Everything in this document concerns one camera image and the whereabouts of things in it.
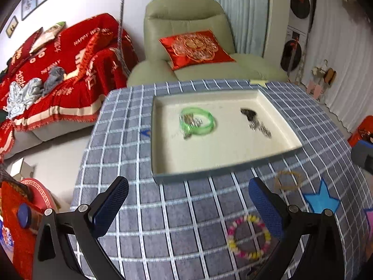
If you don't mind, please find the brown braided rope bracelet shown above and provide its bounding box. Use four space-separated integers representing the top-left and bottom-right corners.
274 169 304 192

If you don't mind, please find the pastel beaded bracelet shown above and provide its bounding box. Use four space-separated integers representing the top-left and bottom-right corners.
226 213 273 261

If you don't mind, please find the silver heart brooch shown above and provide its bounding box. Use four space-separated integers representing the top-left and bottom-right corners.
249 119 260 131
259 126 272 138

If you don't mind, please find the black hair claw clip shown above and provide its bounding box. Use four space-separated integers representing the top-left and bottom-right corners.
240 108 257 121

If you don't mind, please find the silver hair clip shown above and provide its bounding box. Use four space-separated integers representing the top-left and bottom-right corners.
180 113 202 131

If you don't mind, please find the green bangle bracelet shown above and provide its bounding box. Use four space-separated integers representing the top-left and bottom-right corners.
178 106 218 136

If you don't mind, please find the grey jewelry tray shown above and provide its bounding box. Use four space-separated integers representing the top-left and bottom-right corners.
150 89 304 184

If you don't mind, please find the red plastic stool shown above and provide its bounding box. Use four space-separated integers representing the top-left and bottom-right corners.
348 115 373 147

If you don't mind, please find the jar with blue lid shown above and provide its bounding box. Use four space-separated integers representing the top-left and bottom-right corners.
17 203 42 235

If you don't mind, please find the red gift bag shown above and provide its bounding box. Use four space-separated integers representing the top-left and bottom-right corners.
1 182 41 279

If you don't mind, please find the slipper rack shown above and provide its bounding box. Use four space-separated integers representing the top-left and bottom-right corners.
306 60 337 101

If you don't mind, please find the grey checked tablecloth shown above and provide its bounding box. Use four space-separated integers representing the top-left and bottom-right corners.
71 80 372 279

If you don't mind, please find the white sheer curtain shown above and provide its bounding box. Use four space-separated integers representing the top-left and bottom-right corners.
302 0 372 132

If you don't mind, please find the grey clothes pile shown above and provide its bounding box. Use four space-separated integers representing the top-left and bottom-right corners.
4 66 65 119

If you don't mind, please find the sofa with red cover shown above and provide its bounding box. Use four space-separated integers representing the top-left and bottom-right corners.
1 13 128 159

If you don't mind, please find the red embroidered cushion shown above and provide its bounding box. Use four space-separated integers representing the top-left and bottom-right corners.
159 30 235 71

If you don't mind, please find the grey-blue curtain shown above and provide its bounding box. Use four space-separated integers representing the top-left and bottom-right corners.
216 0 269 56

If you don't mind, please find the cream printed pillow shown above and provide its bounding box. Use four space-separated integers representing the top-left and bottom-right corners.
30 21 66 54

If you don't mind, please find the green leather armchair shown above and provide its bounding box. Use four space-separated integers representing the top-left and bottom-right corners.
127 0 288 87

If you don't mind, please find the flexible camera stand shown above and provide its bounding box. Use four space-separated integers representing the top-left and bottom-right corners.
115 0 130 77

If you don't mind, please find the small picture frame left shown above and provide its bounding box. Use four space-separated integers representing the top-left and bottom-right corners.
6 15 18 38

